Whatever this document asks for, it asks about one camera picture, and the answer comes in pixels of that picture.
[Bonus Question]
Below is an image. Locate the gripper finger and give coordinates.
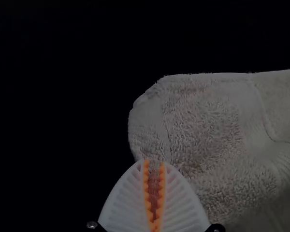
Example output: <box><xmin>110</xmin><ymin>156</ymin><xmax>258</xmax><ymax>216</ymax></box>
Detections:
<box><xmin>156</xmin><ymin>161</ymin><xmax>226</xmax><ymax>232</ymax></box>
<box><xmin>86</xmin><ymin>159</ymin><xmax>156</xmax><ymax>232</ymax></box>

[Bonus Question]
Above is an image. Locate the black mat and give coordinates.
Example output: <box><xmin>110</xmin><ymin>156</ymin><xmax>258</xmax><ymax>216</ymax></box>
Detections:
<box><xmin>0</xmin><ymin>0</ymin><xmax>290</xmax><ymax>232</ymax></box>

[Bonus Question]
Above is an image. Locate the pale towel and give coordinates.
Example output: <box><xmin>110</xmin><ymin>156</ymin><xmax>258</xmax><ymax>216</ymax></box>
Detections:
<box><xmin>127</xmin><ymin>69</ymin><xmax>290</xmax><ymax>232</ymax></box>

